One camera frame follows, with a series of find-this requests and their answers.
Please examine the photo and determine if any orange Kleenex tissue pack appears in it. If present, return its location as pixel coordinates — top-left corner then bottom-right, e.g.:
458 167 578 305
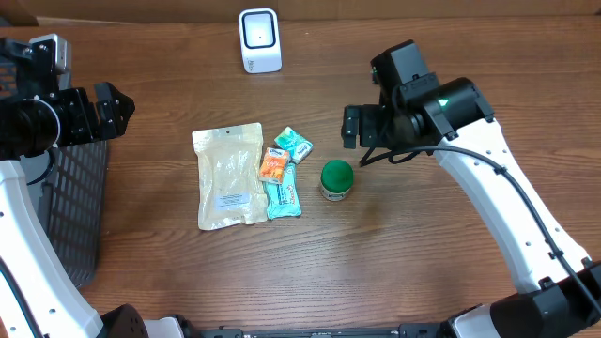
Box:
258 147 290 184

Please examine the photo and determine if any beige foil pouch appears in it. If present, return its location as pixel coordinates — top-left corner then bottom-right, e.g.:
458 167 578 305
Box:
192 123 268 231

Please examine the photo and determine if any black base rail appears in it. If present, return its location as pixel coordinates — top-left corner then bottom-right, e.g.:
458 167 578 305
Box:
195 323 455 338

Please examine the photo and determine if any cardboard back wall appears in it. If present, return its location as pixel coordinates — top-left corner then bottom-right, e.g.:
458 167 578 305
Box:
1 0 600 25

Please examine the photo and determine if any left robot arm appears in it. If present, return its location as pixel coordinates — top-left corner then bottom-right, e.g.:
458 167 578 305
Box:
1 34 184 338

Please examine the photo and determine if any green lid jar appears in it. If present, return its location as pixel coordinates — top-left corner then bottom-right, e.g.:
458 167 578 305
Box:
320 160 354 201

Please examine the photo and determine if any white barcode scanner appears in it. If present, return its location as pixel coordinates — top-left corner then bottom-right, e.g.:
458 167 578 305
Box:
239 8 283 74

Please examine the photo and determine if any grey plastic basket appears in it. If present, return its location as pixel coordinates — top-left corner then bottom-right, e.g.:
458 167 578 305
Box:
0 65 109 288

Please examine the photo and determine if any teal wet wipes pack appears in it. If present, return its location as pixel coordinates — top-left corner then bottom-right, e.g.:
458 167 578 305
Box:
264 163 302 220

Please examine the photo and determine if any teal white tissue pack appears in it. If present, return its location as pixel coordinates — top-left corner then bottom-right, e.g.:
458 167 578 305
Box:
274 127 314 164

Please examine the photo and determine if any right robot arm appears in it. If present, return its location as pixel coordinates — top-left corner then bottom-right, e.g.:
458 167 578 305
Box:
341 40 600 338

